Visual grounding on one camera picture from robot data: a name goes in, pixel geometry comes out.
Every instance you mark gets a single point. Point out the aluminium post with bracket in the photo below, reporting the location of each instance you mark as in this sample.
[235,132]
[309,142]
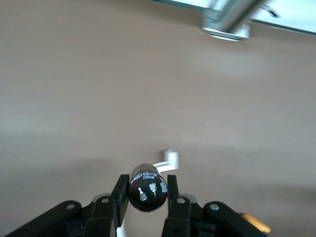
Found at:
[222,24]

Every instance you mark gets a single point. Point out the black cylindrical capacitor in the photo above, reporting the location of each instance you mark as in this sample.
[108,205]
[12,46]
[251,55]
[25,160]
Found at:
[148,197]

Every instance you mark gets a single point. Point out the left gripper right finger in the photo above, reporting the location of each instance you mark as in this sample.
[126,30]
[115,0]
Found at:
[180,217]

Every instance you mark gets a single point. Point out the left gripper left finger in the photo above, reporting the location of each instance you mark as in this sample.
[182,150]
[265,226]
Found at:
[121,197]

